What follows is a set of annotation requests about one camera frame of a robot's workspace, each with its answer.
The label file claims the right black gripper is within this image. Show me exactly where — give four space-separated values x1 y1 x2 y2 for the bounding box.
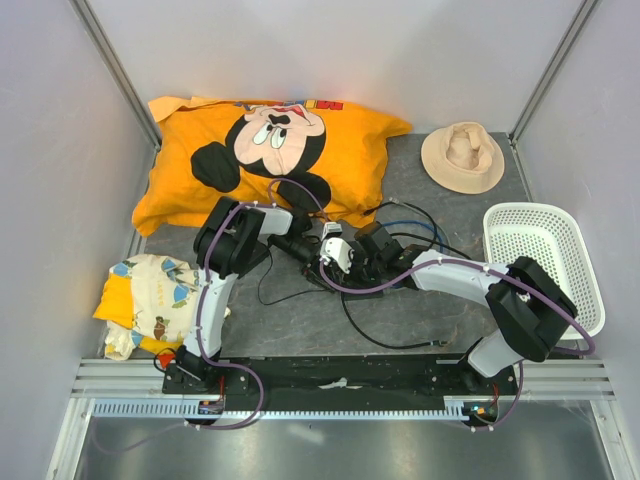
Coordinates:
337 249 384 294

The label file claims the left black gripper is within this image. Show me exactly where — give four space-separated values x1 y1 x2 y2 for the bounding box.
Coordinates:
270 233 336 294

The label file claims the black cable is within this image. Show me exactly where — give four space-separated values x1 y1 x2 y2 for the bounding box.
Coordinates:
339 197 477 350

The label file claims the blue ethernet cable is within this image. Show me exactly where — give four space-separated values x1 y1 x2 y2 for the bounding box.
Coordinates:
387 218 442 256

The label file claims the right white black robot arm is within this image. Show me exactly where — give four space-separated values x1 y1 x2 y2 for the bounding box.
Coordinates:
344 222 577 394

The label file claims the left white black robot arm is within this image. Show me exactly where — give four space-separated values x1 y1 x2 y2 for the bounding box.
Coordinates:
162 197 319 395

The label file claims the orange Mickey Mouse pillow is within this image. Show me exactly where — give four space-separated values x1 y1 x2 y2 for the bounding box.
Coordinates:
132 96 412 236

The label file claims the beige bucket hat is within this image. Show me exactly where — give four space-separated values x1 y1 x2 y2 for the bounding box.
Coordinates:
420 122 505 195

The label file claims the patterned cream yellow cloth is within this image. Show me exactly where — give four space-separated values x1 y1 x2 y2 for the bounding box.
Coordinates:
92 252 232 361

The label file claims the white perforated plastic basket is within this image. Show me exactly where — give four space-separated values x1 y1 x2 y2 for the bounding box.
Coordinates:
483 202 605 336

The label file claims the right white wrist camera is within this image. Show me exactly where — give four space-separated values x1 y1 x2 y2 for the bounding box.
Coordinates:
320 237 354 274

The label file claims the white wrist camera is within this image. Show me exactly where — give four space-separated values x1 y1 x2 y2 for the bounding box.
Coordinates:
320 237 354 274
322 221 343 241

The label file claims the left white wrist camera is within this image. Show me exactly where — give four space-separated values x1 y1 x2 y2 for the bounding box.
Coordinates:
322 221 343 241

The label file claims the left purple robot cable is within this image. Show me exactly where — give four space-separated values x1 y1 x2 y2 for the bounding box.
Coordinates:
87 178 331 454

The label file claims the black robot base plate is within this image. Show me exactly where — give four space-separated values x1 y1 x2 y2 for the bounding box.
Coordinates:
153 352 517 411

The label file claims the grey slotted cable duct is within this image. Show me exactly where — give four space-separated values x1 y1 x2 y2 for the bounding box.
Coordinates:
92 398 492 421

